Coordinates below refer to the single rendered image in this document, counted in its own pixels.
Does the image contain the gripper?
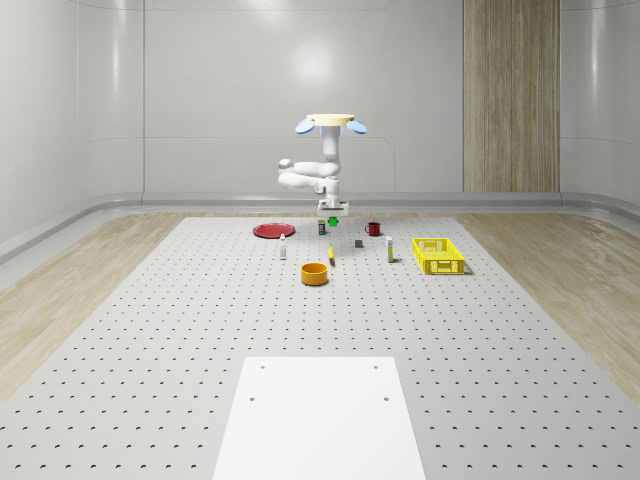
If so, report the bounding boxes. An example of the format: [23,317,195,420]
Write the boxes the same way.
[316,198,351,221]

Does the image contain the red plate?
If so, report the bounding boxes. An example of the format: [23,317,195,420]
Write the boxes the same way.
[252,222,297,240]

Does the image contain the yellow bowl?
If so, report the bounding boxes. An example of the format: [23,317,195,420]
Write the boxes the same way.
[300,262,330,287]

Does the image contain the drone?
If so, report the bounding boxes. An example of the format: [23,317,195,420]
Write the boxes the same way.
[292,113,369,136]

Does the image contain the yellow basket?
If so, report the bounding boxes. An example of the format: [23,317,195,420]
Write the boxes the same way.
[411,237,466,276]

